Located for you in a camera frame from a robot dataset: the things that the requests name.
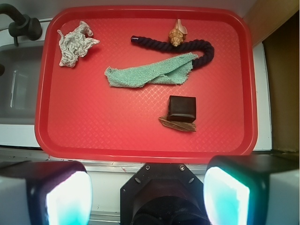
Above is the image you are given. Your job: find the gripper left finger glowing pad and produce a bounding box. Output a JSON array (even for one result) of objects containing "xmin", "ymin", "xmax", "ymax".
[{"xmin": 0, "ymin": 161, "xmax": 92, "ymax": 225}]

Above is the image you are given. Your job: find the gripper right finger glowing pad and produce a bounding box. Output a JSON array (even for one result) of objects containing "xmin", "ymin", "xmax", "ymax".
[{"xmin": 203, "ymin": 155, "xmax": 300, "ymax": 225}]

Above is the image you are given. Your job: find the golden spiral shell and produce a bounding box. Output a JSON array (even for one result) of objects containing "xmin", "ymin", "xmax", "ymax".
[{"xmin": 168, "ymin": 19, "xmax": 188, "ymax": 47}]

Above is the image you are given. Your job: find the brown wood bark piece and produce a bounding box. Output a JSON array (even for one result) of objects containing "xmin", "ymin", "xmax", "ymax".
[{"xmin": 158, "ymin": 116, "xmax": 196, "ymax": 132}]

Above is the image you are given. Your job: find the black square box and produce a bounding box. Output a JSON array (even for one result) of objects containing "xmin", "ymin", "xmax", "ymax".
[{"xmin": 167, "ymin": 95, "xmax": 196, "ymax": 123}]

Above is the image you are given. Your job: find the grey sink basin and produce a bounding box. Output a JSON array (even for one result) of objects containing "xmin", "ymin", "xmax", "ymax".
[{"xmin": 0, "ymin": 41, "xmax": 44, "ymax": 125}]

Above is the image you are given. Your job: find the red plastic tray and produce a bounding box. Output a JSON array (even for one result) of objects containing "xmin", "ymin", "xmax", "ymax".
[{"xmin": 35, "ymin": 6, "xmax": 258, "ymax": 164}]

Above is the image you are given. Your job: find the green woven cloth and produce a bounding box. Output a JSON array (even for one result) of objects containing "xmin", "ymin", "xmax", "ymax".
[{"xmin": 105, "ymin": 52, "xmax": 198, "ymax": 88}]

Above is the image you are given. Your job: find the crumpled white paper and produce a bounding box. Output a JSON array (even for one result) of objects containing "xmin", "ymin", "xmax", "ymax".
[{"xmin": 57, "ymin": 21, "xmax": 100, "ymax": 68}]

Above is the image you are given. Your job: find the black faucet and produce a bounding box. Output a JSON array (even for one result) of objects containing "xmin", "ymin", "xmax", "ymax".
[{"xmin": 0, "ymin": 3, "xmax": 43, "ymax": 46}]

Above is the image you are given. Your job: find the dark navy rope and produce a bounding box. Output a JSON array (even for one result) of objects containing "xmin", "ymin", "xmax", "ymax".
[{"xmin": 130, "ymin": 35, "xmax": 215, "ymax": 71}]

